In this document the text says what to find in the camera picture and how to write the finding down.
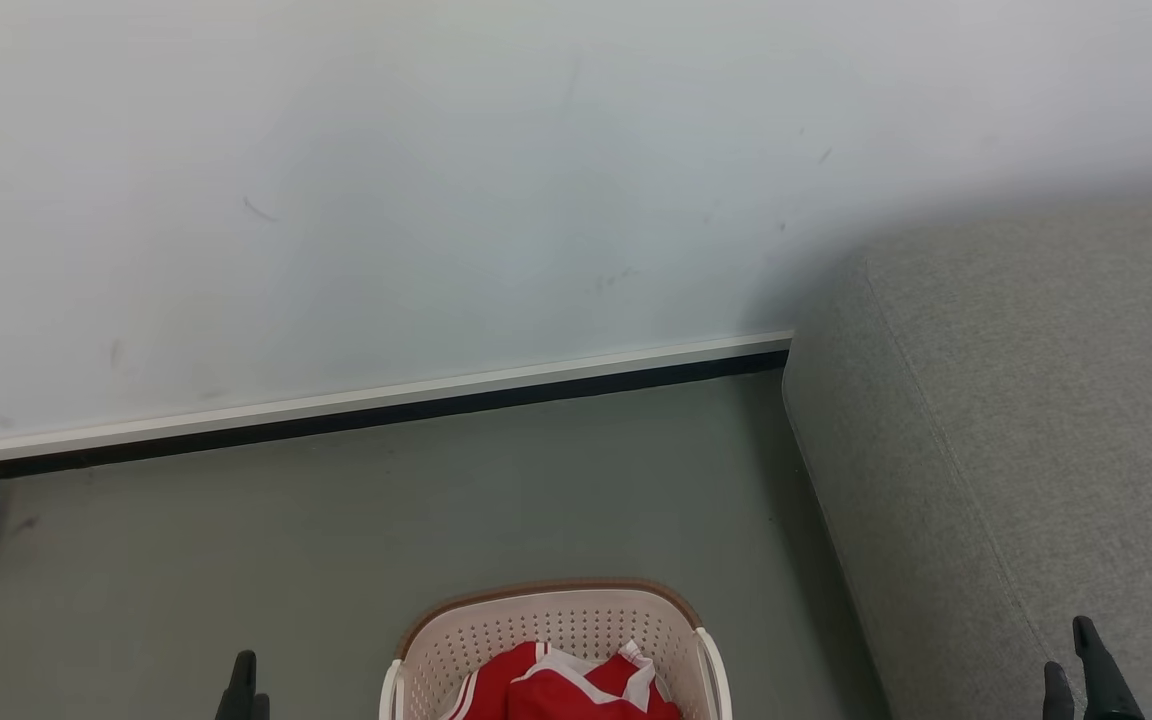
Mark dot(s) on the beige perforated laundry basket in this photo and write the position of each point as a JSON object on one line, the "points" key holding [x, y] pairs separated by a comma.
{"points": [[576, 622]]}

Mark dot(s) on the grey fabric sofa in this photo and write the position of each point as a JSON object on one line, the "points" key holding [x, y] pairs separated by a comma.
{"points": [[1026, 440]]}

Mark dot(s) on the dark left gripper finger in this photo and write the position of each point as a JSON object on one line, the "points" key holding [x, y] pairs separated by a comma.
{"points": [[262, 709], [239, 695]]}

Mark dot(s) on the red shorts with white trim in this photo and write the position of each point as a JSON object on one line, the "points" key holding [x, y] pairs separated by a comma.
{"points": [[586, 695]]}

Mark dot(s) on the white and black baseboard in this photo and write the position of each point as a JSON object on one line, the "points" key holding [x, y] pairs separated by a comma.
{"points": [[356, 405]]}

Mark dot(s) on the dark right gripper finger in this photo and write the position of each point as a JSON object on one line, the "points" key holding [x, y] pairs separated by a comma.
{"points": [[1058, 695], [1101, 680]]}

